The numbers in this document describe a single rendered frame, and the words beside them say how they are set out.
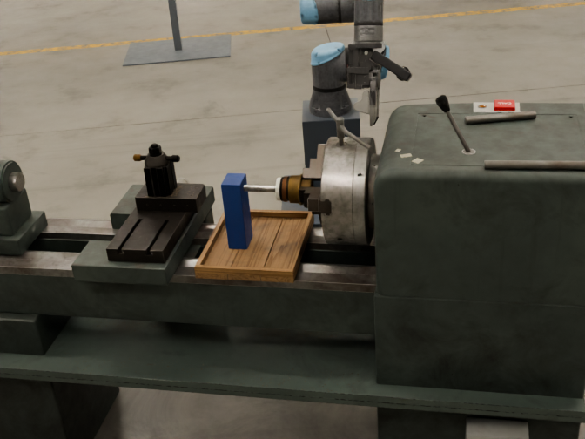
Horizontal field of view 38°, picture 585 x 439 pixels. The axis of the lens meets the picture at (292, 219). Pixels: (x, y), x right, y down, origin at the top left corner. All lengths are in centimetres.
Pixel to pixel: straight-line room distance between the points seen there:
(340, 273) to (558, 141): 72
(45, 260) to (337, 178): 100
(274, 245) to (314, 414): 91
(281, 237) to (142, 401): 112
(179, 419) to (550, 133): 179
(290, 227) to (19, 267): 86
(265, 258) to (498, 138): 77
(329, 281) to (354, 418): 94
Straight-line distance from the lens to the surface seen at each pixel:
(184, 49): 744
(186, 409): 340
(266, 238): 266
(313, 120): 292
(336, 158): 236
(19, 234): 286
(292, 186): 247
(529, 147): 234
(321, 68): 290
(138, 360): 280
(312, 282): 247
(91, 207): 497
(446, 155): 228
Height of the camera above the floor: 224
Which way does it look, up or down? 30 degrees down
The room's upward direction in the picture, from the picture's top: 5 degrees counter-clockwise
